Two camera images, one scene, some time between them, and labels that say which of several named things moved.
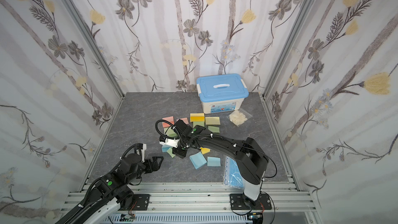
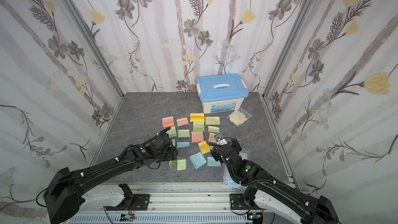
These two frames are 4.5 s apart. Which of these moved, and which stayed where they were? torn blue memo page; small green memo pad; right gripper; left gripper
Moved: left gripper; small green memo pad; right gripper
Stayed: torn blue memo page
